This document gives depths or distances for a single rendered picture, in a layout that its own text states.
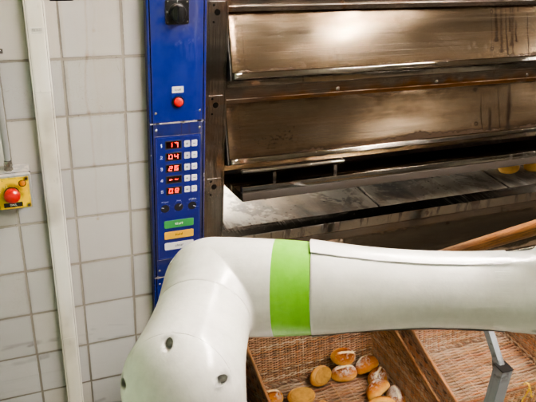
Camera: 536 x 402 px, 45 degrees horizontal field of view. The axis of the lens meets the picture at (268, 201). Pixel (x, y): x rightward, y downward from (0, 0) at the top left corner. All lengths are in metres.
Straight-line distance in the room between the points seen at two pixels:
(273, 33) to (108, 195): 0.66
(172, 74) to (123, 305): 0.76
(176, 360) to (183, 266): 0.16
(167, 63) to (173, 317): 1.18
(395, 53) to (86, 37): 0.91
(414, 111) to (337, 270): 1.51
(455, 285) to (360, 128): 1.39
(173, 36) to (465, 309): 1.21
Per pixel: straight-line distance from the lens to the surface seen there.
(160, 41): 1.76
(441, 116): 2.28
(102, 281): 2.06
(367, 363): 2.49
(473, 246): 1.50
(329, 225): 2.23
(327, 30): 1.97
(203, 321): 0.67
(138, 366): 0.65
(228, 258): 0.76
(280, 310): 0.75
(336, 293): 0.74
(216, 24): 1.82
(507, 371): 2.12
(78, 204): 1.92
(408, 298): 0.75
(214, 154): 1.94
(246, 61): 1.86
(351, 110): 2.09
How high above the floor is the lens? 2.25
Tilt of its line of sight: 27 degrees down
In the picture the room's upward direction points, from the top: 4 degrees clockwise
